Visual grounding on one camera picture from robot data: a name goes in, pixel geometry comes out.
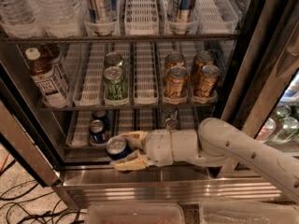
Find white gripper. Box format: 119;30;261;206
110;129;172;172

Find blue pepsi can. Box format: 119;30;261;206
89;119;108;145
93;109;110;130
106;136;132;160

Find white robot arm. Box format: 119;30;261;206
110;118;299;203

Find silver can front bottom shelf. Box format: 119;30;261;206
164;118;178;130

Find silver can shelf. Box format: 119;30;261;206
162;107;177;120
164;118;178;130

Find silver can rear bottom shelf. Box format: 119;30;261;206
162;107;177;120

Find green can front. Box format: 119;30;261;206
104;66;128;101

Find green can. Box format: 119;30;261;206
104;66;128;101
104;52;125;70

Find gold can front left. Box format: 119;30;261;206
164;65;189;99

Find gold can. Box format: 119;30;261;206
191;50;214;84
164;50;185;76
164;65;189;99
193;65;221;98

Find green can rear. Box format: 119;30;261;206
104;52;125;70

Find gold can rear left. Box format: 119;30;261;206
164;50;185;76

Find gold can front right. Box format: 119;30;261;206
193;65;221;98

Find gold can rear right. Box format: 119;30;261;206
191;50;214;84

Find steel fridge door left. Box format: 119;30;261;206
0;62;64;187

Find red white can behind glass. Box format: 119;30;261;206
256;118;276;142

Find tall blue silver can left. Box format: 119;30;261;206
87;0;117;35

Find tall blue silver can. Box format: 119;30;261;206
166;0;197;35
87;0;117;35

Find can behind right glass door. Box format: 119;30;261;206
271;117;299;144

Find tall blue silver can right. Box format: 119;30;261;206
166;0;197;35

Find clear plastic bin left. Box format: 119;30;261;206
84;203;185;224

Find clear plastic bin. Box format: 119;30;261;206
84;203;185;224
199;201;299;224

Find clear plastic bin right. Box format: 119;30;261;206
199;201;299;224

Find tea bottle white cap front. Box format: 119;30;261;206
25;48;67;108

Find tea bottle rear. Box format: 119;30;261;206
40;44;70;91

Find water bottle right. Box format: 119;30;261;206
36;0;80;38

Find water bottle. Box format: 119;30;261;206
36;0;80;38
0;0;44;38

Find water bottle left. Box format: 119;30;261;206
0;0;44;38

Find bottom wire shelf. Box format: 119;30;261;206
63;143;107;151

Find wire shelf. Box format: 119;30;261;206
63;143;107;151
0;32;240;44
39;103;216;111

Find black floor cables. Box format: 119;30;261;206
0;159;87;224

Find middle wire shelf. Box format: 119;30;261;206
39;103;216;111

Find top wire shelf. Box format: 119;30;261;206
0;32;240;44

